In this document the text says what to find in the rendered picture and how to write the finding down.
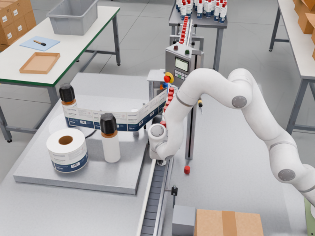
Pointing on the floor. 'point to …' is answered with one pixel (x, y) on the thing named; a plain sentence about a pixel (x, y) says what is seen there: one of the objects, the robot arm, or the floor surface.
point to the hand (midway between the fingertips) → (160, 160)
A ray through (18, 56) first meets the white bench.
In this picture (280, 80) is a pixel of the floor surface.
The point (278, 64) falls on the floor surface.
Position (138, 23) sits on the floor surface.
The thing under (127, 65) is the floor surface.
